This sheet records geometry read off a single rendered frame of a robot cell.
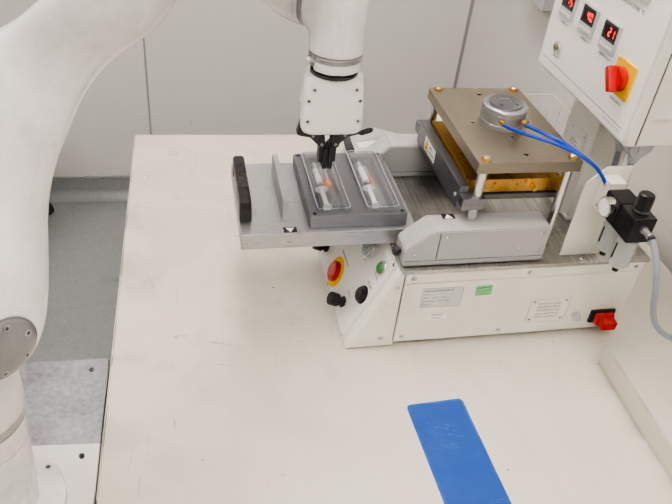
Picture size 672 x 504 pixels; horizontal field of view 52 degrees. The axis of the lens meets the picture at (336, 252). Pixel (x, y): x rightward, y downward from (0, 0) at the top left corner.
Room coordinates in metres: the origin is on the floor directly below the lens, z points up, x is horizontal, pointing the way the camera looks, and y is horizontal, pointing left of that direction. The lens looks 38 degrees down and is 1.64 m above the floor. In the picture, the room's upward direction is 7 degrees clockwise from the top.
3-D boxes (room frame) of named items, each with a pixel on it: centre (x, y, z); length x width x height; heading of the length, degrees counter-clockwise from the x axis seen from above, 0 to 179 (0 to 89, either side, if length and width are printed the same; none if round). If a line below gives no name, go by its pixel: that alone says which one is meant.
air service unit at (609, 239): (0.93, -0.44, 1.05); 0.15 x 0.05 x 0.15; 15
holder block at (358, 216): (1.04, -0.01, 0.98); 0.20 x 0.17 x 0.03; 15
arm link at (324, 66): (1.03, 0.04, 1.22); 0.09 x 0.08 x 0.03; 106
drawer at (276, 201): (1.03, 0.04, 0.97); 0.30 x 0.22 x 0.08; 105
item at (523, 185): (1.10, -0.26, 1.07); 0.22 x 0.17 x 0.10; 15
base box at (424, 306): (1.09, -0.25, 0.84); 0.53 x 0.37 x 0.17; 105
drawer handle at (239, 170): (0.99, 0.17, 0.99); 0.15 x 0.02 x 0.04; 15
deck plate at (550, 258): (1.12, -0.29, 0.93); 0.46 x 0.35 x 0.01; 105
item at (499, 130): (1.10, -0.29, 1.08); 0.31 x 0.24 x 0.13; 15
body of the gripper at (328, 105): (1.03, 0.04, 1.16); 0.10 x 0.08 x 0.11; 106
